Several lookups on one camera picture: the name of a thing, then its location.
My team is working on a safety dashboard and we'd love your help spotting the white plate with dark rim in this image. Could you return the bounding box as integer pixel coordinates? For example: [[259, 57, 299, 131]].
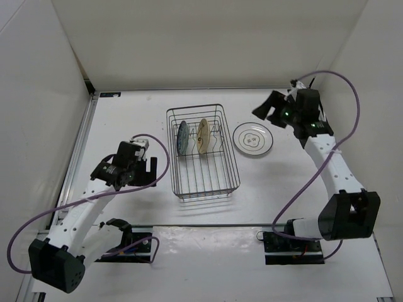
[[232, 122, 274, 157]]

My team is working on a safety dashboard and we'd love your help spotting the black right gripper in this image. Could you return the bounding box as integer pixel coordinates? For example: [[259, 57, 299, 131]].
[[251, 92, 300, 130]]

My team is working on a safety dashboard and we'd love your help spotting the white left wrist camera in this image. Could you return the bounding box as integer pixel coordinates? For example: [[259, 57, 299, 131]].
[[130, 137, 149, 151]]

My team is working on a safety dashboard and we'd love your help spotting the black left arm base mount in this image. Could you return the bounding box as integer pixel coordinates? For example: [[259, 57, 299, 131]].
[[97, 218, 159, 264]]

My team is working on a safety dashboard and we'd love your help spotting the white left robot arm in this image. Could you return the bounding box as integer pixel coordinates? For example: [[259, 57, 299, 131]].
[[28, 104, 240, 293]]

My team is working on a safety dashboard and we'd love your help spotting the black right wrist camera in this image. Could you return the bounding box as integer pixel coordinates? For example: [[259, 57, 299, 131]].
[[296, 89, 321, 115]]

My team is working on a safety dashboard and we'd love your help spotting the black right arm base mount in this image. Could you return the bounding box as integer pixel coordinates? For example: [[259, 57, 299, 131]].
[[256, 230, 325, 266]]

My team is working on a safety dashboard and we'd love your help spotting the green blue patterned plate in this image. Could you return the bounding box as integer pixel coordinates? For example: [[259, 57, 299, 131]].
[[176, 121, 189, 155]]

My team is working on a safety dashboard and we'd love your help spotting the cream beige plate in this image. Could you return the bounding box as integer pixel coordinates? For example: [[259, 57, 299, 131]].
[[196, 118, 210, 154]]

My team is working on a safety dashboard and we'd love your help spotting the grey wire dish rack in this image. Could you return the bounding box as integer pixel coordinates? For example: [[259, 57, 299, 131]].
[[166, 104, 241, 202]]

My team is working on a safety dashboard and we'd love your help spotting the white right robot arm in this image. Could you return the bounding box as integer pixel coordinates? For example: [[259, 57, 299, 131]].
[[252, 89, 380, 252]]

